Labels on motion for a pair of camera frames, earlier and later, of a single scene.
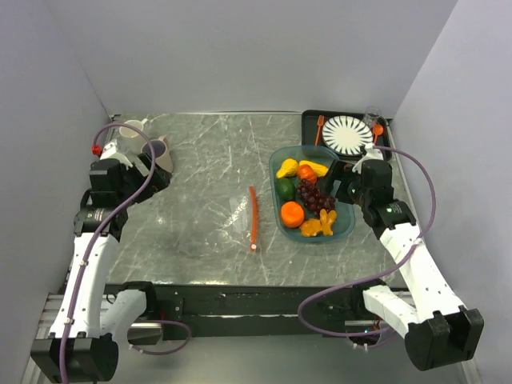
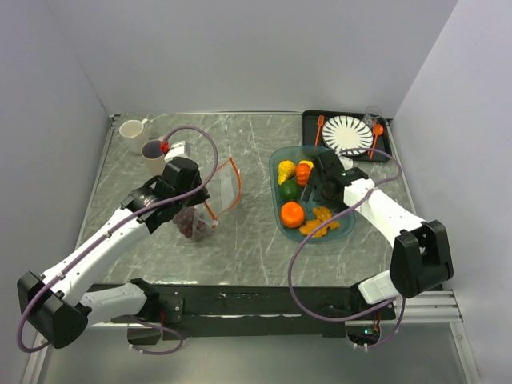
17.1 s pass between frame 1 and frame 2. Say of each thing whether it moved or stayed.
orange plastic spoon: stayed
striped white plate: stayed
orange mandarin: stayed
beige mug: stayed
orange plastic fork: stayed
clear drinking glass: stayed
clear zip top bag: moved
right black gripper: moved
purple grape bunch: moved
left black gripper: moved
